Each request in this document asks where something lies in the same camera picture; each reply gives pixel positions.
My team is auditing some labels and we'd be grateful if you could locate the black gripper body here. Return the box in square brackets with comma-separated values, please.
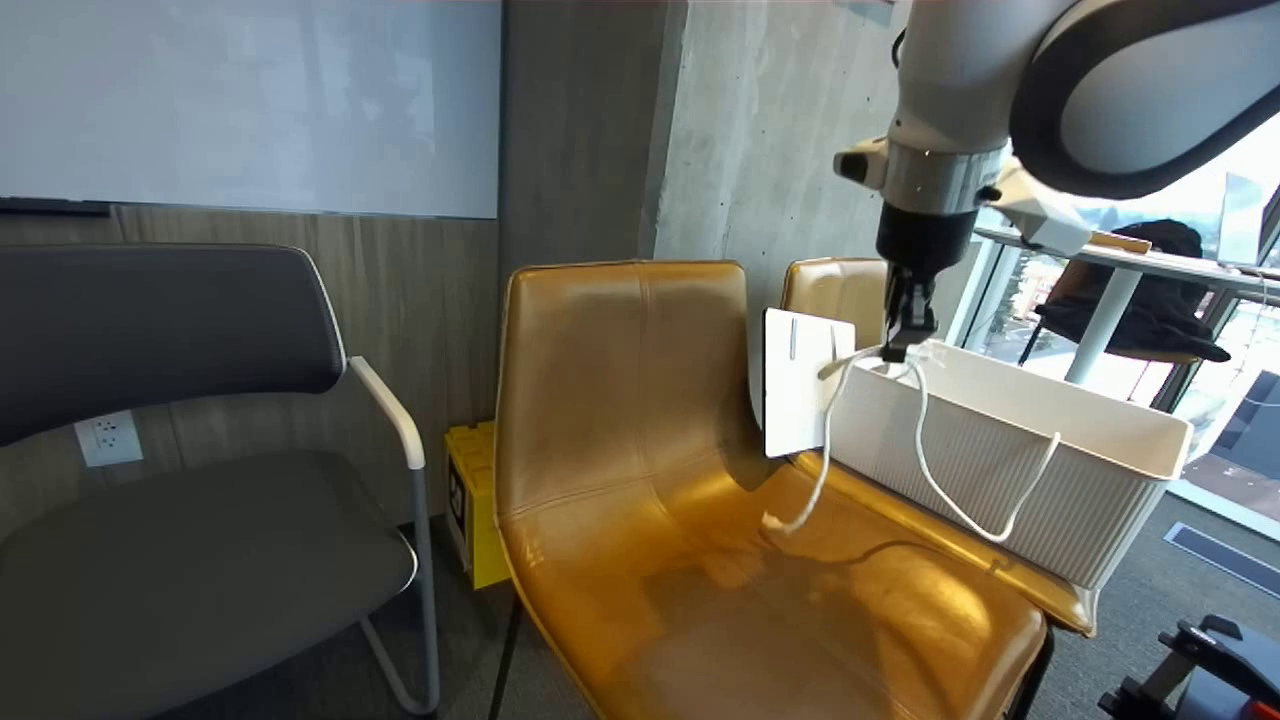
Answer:
[873, 195, 984, 320]

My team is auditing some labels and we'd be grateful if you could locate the flat white basket lid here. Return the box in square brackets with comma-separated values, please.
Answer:
[749, 303, 860, 466]

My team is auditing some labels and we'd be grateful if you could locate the white plastic basket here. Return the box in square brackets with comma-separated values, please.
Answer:
[825, 337, 1194, 592]

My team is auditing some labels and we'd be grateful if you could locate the small wooden block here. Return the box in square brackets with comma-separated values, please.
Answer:
[1082, 228, 1154, 259]

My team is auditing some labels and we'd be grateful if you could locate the white round table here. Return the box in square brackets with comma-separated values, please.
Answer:
[973, 217, 1280, 393]

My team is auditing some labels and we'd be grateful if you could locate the black jacket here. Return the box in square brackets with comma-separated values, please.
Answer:
[1034, 217, 1230, 370]

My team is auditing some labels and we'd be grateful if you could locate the floor vent grille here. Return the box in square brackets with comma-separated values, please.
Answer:
[1164, 517, 1280, 599]

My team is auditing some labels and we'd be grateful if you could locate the black orange bar clamp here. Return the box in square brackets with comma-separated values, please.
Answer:
[1154, 613, 1280, 676]
[1096, 666, 1280, 720]

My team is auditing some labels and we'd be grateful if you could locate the yellow floor box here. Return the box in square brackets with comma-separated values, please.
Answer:
[441, 416, 520, 595]

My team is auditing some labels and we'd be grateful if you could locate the grey office chair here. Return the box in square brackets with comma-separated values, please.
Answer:
[0, 241, 442, 720]

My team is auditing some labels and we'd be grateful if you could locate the black whiteboard marker tray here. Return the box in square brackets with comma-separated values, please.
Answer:
[0, 195, 118, 225]

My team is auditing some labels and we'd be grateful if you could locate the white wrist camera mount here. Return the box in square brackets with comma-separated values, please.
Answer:
[832, 135, 894, 193]

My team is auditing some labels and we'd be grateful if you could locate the white wall outlet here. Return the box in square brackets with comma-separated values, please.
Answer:
[72, 410, 146, 472]

